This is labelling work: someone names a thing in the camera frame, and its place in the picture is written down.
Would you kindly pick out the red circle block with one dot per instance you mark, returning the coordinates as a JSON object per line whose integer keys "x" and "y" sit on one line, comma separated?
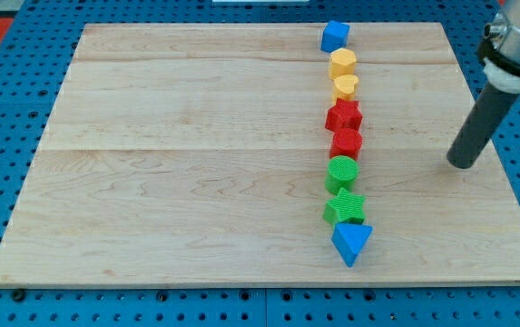
{"x": 346, "y": 142}

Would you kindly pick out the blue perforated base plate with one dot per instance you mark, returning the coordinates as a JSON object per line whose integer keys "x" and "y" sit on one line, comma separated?
{"x": 34, "y": 56}

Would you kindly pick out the yellow heart block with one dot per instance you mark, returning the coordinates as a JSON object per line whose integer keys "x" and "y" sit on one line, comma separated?
{"x": 344, "y": 87}

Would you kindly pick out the yellow hexagon block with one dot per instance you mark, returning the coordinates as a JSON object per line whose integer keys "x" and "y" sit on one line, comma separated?
{"x": 342, "y": 61}

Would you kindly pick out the green star block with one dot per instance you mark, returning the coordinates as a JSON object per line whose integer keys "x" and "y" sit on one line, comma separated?
{"x": 345, "y": 207}

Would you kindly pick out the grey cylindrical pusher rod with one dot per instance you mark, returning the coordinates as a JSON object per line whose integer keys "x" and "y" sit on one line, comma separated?
{"x": 487, "y": 113}

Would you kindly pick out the blue triangle block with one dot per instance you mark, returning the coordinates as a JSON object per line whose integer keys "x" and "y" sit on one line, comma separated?
{"x": 349, "y": 239}

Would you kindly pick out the wooden board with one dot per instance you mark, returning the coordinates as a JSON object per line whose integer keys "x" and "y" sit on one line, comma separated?
{"x": 194, "y": 156}

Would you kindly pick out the blue cube block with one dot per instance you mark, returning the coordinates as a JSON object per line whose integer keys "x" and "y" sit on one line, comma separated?
{"x": 334, "y": 36}

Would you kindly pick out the green circle block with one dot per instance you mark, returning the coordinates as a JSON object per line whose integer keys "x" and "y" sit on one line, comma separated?
{"x": 342, "y": 173}

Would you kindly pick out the red star block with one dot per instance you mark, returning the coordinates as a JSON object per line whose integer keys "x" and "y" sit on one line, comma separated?
{"x": 344, "y": 114}

